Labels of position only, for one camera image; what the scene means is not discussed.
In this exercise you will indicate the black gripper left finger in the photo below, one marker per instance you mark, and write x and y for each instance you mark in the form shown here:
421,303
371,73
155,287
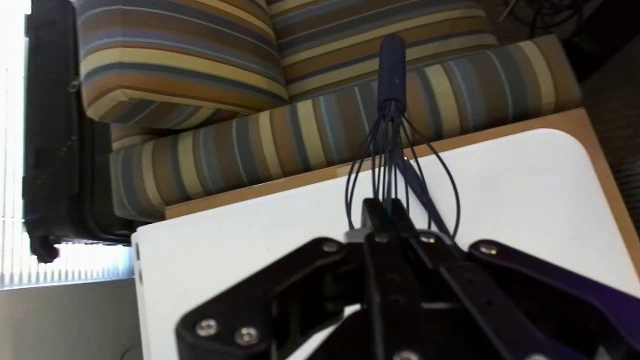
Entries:
321,293

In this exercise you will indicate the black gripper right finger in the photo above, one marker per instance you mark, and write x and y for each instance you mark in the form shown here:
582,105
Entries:
507,300

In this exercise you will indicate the white table board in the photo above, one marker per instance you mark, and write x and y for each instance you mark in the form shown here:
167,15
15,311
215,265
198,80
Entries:
532,200

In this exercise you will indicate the striped sofa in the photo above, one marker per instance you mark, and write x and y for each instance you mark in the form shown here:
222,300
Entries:
300,133

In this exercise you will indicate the striped sofa cushion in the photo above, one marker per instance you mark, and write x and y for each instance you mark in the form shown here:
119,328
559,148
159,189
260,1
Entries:
180,53

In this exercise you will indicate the black bulky case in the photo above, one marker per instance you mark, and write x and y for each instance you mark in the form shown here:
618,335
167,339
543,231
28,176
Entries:
60,133

